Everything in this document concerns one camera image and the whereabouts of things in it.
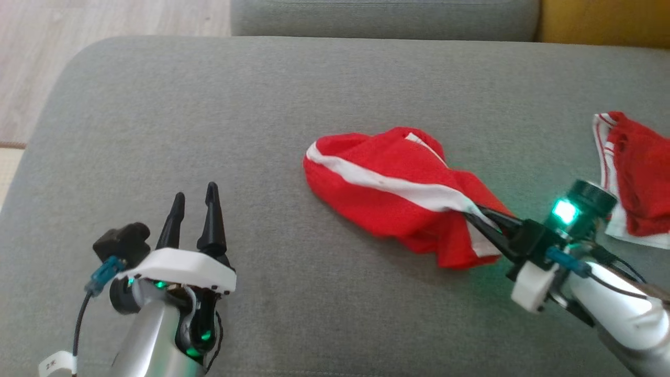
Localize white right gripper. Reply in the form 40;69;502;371
463;206;560;314

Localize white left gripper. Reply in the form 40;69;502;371
116;181;238;294

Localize red shorts with white stripe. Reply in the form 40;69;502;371
302;127;517;270

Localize red jersey with white sleeves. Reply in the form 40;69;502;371
592;110;670;250

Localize grey fabric sofa seat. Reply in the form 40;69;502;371
0;35;670;377

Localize yellow cushion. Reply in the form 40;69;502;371
536;0;670;51

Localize grey sofa back cushion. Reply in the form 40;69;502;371
230;0;541;43

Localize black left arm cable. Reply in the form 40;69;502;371
73;255;127;377

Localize white cable label tag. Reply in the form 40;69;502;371
39;350;79;377

